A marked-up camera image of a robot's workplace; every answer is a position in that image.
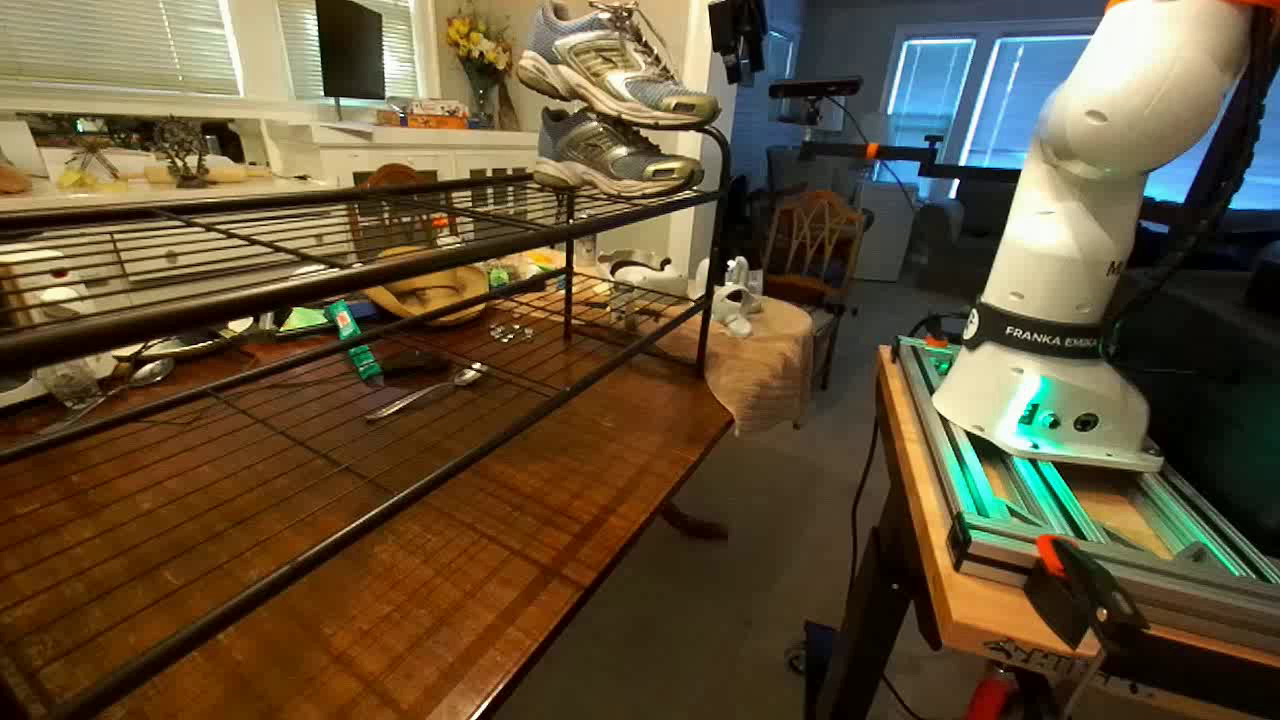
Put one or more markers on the black boom arm orange joint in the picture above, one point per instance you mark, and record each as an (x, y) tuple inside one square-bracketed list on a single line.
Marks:
[(892, 148)]

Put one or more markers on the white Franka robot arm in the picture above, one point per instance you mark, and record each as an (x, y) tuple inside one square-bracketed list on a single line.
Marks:
[(1104, 161)]

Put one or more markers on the black metal shoe rack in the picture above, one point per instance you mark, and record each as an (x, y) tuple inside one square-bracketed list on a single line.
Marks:
[(569, 264)]

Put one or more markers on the white ceramic figurine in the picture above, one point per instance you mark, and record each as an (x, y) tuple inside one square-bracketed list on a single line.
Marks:
[(736, 292)]

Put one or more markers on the beige cloth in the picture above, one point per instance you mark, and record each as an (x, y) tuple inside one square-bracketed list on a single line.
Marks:
[(762, 360)]

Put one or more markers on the silver metal spoon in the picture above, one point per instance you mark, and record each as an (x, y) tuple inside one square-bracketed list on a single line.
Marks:
[(466, 378)]

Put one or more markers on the wooden chair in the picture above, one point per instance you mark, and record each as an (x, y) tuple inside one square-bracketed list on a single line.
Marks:
[(809, 243)]

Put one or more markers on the green toothbrush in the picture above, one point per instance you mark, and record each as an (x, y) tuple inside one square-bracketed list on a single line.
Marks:
[(354, 345)]

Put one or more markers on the wooden workbench board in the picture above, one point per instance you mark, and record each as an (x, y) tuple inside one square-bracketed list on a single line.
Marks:
[(935, 534)]

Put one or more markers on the green cloth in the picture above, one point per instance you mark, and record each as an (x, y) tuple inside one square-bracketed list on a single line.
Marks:
[(303, 320)]

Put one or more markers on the black workbench leg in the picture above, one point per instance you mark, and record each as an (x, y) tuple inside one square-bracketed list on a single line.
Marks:
[(864, 624)]

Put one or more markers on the yellow flower bouquet vase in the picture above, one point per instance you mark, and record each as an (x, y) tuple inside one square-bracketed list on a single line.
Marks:
[(477, 45)]

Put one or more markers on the black flat monitor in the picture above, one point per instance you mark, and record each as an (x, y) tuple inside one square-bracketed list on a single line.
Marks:
[(350, 45)]

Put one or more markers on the black orange clamp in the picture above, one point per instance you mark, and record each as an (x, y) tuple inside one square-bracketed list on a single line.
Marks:
[(1087, 593)]

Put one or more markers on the white window blind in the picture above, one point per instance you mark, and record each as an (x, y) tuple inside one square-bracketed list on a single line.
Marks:
[(122, 40)]

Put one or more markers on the black camera bar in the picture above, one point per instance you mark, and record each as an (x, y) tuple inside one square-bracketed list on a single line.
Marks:
[(813, 84)]

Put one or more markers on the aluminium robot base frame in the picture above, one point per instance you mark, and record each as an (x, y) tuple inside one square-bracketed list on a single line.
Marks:
[(1025, 501)]

